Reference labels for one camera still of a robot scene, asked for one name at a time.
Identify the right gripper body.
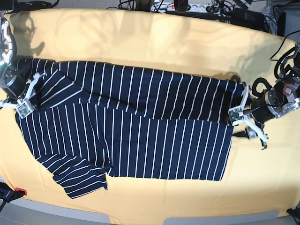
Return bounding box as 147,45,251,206
0,67,29,100

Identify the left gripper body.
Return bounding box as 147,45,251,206
250,78,300,130

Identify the navy white striped T-shirt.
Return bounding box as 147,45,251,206
15,59,243,198

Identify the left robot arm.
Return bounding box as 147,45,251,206
242,43,300,139

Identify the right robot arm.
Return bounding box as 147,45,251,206
0,16,30,103

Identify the yellow table cloth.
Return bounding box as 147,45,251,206
0,9,300,225

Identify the black power adapter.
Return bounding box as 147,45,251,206
231,8,265,30

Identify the red black clamp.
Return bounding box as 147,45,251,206
0,182,27,203

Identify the black clamp right corner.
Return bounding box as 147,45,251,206
286,207,300,225

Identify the white power strip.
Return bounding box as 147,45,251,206
150,1,210,13

